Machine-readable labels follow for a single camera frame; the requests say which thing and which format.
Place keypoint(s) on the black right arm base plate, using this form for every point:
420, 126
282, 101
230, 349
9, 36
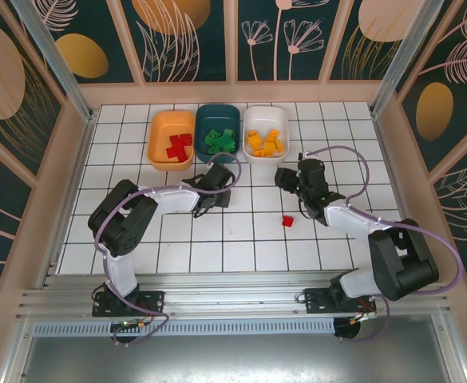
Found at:
317, 301

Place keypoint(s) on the small circuit board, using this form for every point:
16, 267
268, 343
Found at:
127, 325

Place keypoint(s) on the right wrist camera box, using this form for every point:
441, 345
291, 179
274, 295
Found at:
311, 167

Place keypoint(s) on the aluminium frame beam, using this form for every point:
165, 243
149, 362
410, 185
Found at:
233, 295

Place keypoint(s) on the white plastic container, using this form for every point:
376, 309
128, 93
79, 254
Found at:
265, 119

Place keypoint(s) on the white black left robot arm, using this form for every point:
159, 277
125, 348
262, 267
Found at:
121, 223

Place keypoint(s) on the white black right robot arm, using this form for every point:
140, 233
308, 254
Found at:
404, 259

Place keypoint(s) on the aluminium side rail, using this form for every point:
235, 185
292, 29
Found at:
82, 159
381, 131

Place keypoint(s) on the aluminium corner post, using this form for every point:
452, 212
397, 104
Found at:
59, 64
402, 56

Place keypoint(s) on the orange plastic container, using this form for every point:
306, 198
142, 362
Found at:
169, 127

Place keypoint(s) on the black round grommet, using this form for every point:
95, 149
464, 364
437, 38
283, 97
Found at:
347, 329
123, 338

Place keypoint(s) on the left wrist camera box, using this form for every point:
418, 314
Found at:
221, 175

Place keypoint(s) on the long red lego brick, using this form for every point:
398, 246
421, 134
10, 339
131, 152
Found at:
172, 152

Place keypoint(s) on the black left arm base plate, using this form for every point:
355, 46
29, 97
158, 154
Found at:
153, 300

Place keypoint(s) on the yellow round lego piece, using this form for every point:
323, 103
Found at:
254, 140

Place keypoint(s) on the green arch lego brick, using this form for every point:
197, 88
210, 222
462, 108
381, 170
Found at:
212, 137

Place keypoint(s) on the grey metal sheet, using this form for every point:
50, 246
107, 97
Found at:
233, 359

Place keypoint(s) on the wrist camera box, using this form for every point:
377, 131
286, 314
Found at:
311, 167
221, 175

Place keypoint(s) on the long yellow lego brick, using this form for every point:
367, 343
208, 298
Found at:
282, 147

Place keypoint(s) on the teal plastic container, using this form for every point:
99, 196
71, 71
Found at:
217, 117

